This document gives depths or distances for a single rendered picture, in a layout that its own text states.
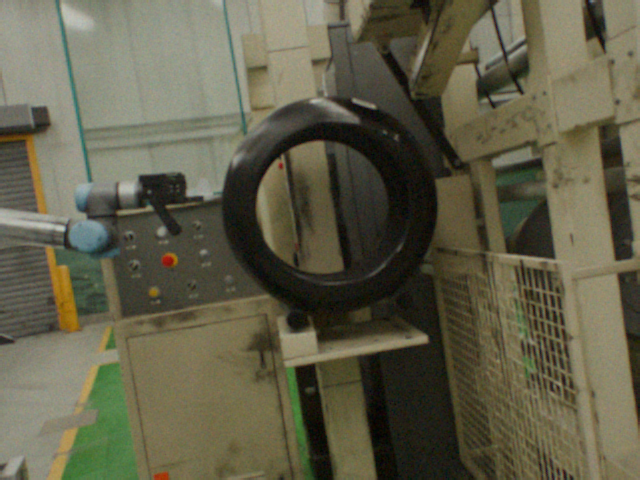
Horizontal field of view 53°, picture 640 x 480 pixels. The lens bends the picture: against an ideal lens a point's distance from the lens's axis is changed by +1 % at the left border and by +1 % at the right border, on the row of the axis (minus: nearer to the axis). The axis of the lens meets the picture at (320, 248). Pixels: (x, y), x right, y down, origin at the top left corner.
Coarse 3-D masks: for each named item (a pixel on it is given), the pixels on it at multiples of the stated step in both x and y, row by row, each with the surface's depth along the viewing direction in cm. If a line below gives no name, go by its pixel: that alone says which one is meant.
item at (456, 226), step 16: (464, 176) 193; (448, 192) 192; (464, 192) 193; (448, 208) 193; (464, 208) 193; (448, 224) 193; (464, 224) 193; (432, 240) 193; (448, 240) 193; (464, 240) 193; (432, 256) 193; (432, 272) 198
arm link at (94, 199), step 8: (80, 184) 163; (88, 184) 162; (96, 184) 162; (104, 184) 162; (112, 184) 162; (80, 192) 161; (88, 192) 160; (96, 192) 161; (104, 192) 161; (112, 192) 161; (80, 200) 160; (88, 200) 161; (96, 200) 161; (104, 200) 161; (112, 200) 161; (80, 208) 162; (88, 208) 161; (96, 208) 161; (104, 208) 161; (112, 208) 163; (120, 208) 163
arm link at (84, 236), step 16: (0, 208) 149; (0, 224) 146; (16, 224) 147; (32, 224) 147; (48, 224) 148; (64, 224) 149; (80, 224) 147; (96, 224) 148; (0, 240) 149; (16, 240) 148; (32, 240) 148; (48, 240) 148; (64, 240) 148; (80, 240) 147; (96, 240) 147
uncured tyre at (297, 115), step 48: (336, 96) 162; (240, 144) 161; (288, 144) 183; (384, 144) 159; (240, 192) 156; (432, 192) 162; (240, 240) 158; (384, 240) 187; (288, 288) 158; (336, 288) 159; (384, 288) 161
